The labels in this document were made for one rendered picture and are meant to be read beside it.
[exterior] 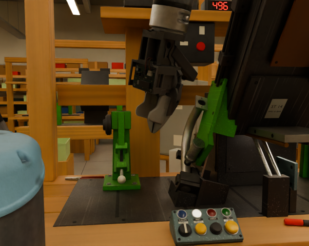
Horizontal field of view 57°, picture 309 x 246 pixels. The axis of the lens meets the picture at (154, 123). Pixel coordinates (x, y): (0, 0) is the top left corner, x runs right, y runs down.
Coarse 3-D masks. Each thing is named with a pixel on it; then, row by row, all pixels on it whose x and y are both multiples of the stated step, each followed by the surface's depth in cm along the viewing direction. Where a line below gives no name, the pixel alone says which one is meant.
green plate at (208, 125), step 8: (224, 80) 81; (216, 88) 86; (224, 88) 82; (208, 96) 92; (216, 96) 84; (224, 96) 83; (208, 104) 90; (216, 104) 82; (224, 104) 83; (208, 112) 88; (216, 112) 82; (224, 112) 83; (208, 120) 86; (216, 120) 83; (224, 120) 84; (232, 120) 84; (200, 128) 91; (208, 128) 84; (216, 128) 84; (224, 128) 84; (232, 128) 84; (200, 136) 89; (232, 136) 84
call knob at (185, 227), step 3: (180, 225) 62; (183, 225) 62; (186, 225) 62; (189, 225) 62; (180, 228) 61; (183, 228) 61; (186, 228) 61; (189, 228) 61; (180, 231) 61; (183, 231) 61; (186, 231) 60; (189, 231) 61; (183, 234) 61; (186, 234) 60
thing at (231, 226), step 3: (228, 222) 63; (231, 222) 63; (234, 222) 63; (225, 225) 63; (228, 225) 62; (231, 225) 62; (234, 225) 62; (237, 225) 63; (228, 228) 62; (231, 228) 62; (234, 228) 62; (237, 228) 62; (228, 231) 62; (231, 231) 62; (234, 231) 62
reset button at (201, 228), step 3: (198, 225) 62; (201, 225) 62; (204, 225) 62; (195, 228) 62; (198, 228) 61; (201, 228) 61; (204, 228) 61; (198, 231) 61; (201, 231) 61; (204, 231) 61
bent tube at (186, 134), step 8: (200, 96) 92; (200, 104) 93; (192, 112) 93; (200, 112) 92; (192, 120) 95; (184, 128) 98; (192, 128) 97; (184, 136) 97; (184, 144) 95; (184, 152) 92; (184, 160) 90; (184, 168) 88
